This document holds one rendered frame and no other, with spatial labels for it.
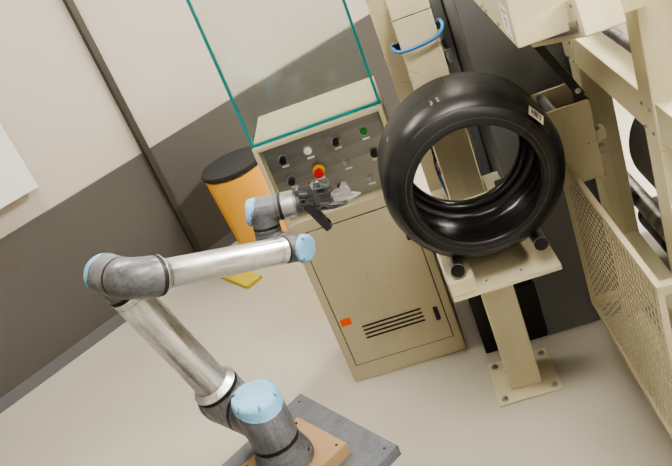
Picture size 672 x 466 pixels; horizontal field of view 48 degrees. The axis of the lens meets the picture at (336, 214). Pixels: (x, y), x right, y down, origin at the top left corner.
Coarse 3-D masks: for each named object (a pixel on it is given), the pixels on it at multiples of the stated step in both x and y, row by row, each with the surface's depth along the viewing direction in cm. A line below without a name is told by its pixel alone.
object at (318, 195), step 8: (312, 184) 245; (320, 184) 244; (328, 184) 245; (296, 192) 243; (304, 192) 243; (312, 192) 241; (320, 192) 243; (328, 192) 242; (296, 200) 243; (304, 200) 248; (312, 200) 245; (320, 200) 244; (328, 200) 244; (320, 208) 244
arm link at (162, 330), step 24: (96, 264) 208; (96, 288) 208; (120, 312) 214; (144, 312) 215; (168, 312) 222; (144, 336) 220; (168, 336) 220; (192, 336) 228; (168, 360) 225; (192, 360) 226; (192, 384) 231; (216, 384) 233; (240, 384) 238; (216, 408) 234
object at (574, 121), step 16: (544, 96) 269; (560, 96) 272; (576, 96) 266; (560, 112) 255; (576, 112) 255; (560, 128) 257; (576, 128) 257; (592, 128) 258; (576, 144) 260; (592, 144) 260; (576, 160) 263; (592, 160) 263; (592, 176) 266
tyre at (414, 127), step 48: (432, 96) 230; (480, 96) 223; (528, 96) 235; (384, 144) 240; (432, 144) 225; (528, 144) 256; (384, 192) 238; (528, 192) 260; (432, 240) 241; (480, 240) 242
